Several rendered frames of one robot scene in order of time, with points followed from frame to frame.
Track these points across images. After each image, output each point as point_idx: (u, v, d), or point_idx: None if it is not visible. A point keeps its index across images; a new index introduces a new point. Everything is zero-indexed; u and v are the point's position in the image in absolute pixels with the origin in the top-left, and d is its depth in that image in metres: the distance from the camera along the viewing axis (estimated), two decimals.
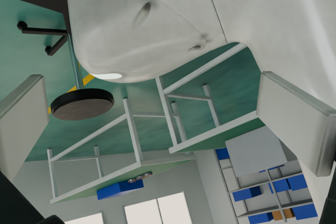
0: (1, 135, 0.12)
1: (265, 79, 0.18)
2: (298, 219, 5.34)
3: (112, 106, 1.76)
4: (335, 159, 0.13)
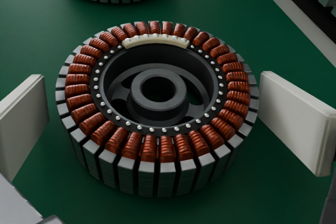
0: (1, 135, 0.12)
1: (265, 79, 0.18)
2: None
3: None
4: (335, 159, 0.13)
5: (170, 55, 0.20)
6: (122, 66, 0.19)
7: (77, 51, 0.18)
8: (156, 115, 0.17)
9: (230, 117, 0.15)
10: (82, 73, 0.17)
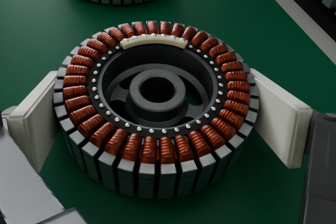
0: (32, 126, 0.12)
1: None
2: None
3: None
4: (305, 151, 0.14)
5: (168, 55, 0.19)
6: (120, 67, 0.19)
7: (74, 52, 0.18)
8: (155, 116, 0.17)
9: (230, 117, 0.15)
10: (80, 74, 0.16)
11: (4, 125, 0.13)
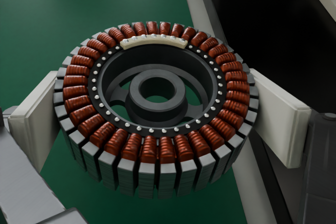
0: (33, 126, 0.12)
1: None
2: None
3: None
4: (304, 151, 0.14)
5: (168, 55, 0.19)
6: (120, 67, 0.19)
7: (74, 52, 0.18)
8: (155, 116, 0.17)
9: (230, 117, 0.15)
10: (80, 74, 0.16)
11: (5, 125, 0.13)
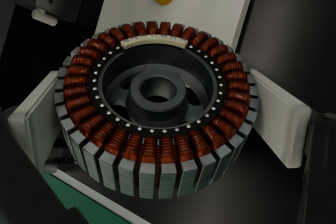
0: (34, 126, 0.12)
1: None
2: None
3: None
4: (304, 151, 0.14)
5: (169, 55, 0.19)
6: (120, 67, 0.19)
7: (75, 52, 0.18)
8: (155, 116, 0.17)
9: (230, 117, 0.15)
10: (81, 74, 0.16)
11: (6, 125, 0.13)
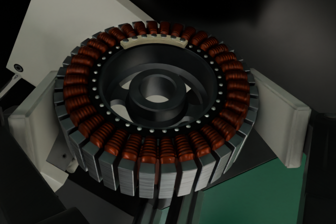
0: (34, 126, 0.12)
1: None
2: None
3: None
4: (304, 151, 0.14)
5: (168, 55, 0.19)
6: (120, 67, 0.19)
7: (75, 51, 0.18)
8: (155, 115, 0.17)
9: (230, 117, 0.15)
10: (81, 74, 0.16)
11: (6, 125, 0.13)
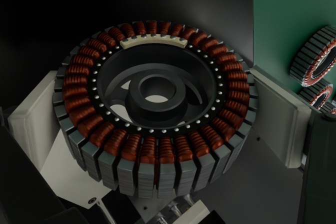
0: (34, 126, 0.12)
1: None
2: None
3: None
4: (304, 151, 0.14)
5: (168, 55, 0.19)
6: (120, 67, 0.19)
7: (74, 51, 0.18)
8: (154, 115, 0.17)
9: (229, 117, 0.15)
10: (80, 74, 0.16)
11: (5, 125, 0.13)
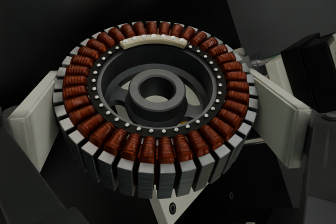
0: (33, 126, 0.12)
1: None
2: None
3: None
4: (304, 151, 0.14)
5: (168, 55, 0.19)
6: (119, 67, 0.19)
7: (74, 52, 0.18)
8: (154, 116, 0.17)
9: (229, 117, 0.15)
10: (80, 74, 0.16)
11: (5, 125, 0.13)
